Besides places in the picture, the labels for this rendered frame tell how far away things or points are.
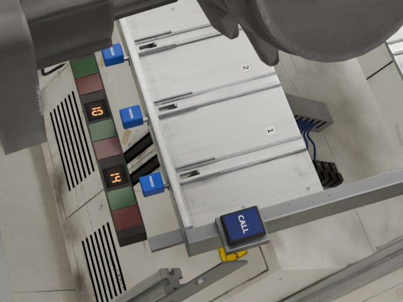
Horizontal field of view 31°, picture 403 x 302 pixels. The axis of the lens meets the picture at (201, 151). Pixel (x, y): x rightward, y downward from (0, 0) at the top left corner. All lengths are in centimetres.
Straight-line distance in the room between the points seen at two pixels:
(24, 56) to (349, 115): 158
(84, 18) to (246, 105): 83
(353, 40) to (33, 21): 12
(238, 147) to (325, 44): 77
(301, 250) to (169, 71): 44
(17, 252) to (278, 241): 68
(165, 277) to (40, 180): 88
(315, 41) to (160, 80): 83
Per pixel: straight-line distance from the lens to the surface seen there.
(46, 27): 24
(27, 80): 23
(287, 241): 132
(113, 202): 102
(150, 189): 100
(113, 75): 164
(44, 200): 184
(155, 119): 103
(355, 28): 28
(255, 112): 107
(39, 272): 174
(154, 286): 106
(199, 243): 98
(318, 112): 156
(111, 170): 104
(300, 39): 27
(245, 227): 95
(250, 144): 104
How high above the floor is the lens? 134
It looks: 35 degrees down
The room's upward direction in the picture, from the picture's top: 53 degrees clockwise
